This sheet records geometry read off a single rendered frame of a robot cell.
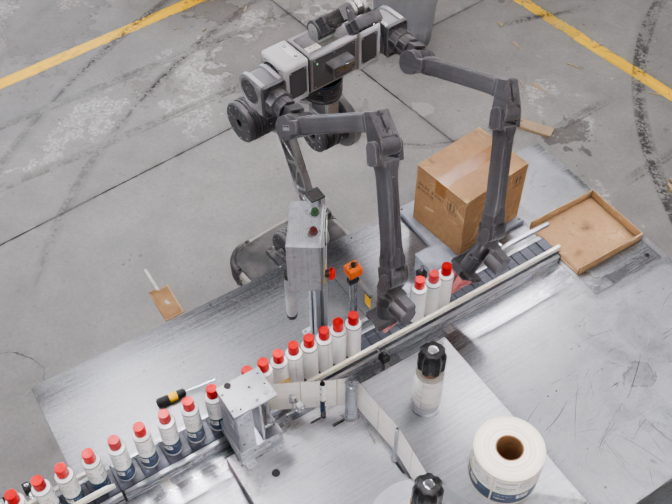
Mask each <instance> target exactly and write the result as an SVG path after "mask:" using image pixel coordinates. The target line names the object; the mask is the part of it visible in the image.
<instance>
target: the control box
mask: <svg viewBox="0 0 672 504"><path fill-rule="evenodd" d="M317 208H318V209H319V212H320V215H319V217H317V218H313V217H311V216H310V212H311V209H312V208H311V207H310V206H309V202H306V201H291V202H290V207H289V217H288V226H287V236H286V245H285V249H286V262H287V275H288V289H289V290H296V291H321V290H322V289H324V286H325V267H326V257H325V236H324V231H325V216H326V209H327V208H326V205H324V204H322V205H321V204H320V203H317ZM312 226H315V227H316V228H317V230H318V236H316V237H310V236H309V229H310V227H312Z"/></svg>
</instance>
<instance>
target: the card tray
mask: <svg viewBox="0 0 672 504"><path fill-rule="evenodd" d="M546 222H548V223H549V227H547V228H545V229H543V230H541V231H539V232H537V233H535V235H536V236H537V237H539V236H541V237H542V238H544V239H545V240H546V241H547V242H548V243H549V244H550V245H551V246H553V247H555V246H556V245H558V244H559V245H560V246H561V248H560V250H559V251H558V252H559V254H560V255H561V258H560V259H561V260H562V261H563V262H564V263H565V264H567V265H568V266H569V267H570V268H571V269H572V270H573V271H574V272H575V273H576V274H577V275H580V274H582V273H583V272H585V271H587V270H589V269H591V268H592V267H594V266H596V265H598V264H599V263H601V262H603V261H605V260H607V259H608V258H610V257H612V256H614V255H615V254H617V253H619V252H621V251H623V250H624V249H626V248H628V247H630V246H631V245H633V244H635V243H637V242H639V241H640V240H641V238H642V235H643V232H641V231H640V230H639V229H638V228H637V227H636V226H635V225H633V224H632V223H631V222H630V221H629V220H628V219H626V218H625V217H624V216H623V215H622V214H621V213H620V212H618V211H617V210H616V209H615V208H614V207H613V206H612V205H610V204H609V203H608V202H607V201H606V200H605V199H604V198H602V197H601V196H600V195H599V194H598V193H597V192H596V191H594V190H593V189H592V190H590V191H588V192H586V193H585V194H583V195H581V196H579V197H577V198H575V199H573V200H571V201H569V202H567V203H565V204H563V205H562V206H560V207H558V208H556V209H554V210H552V211H550V212H548V213H546V214H544V215H542V216H540V217H539V218H537V219H535V220H533V221H531V224H530V228H529V229H530V230H533V229H535V228H537V227H538V226H540V225H542V224H544V223H546Z"/></svg>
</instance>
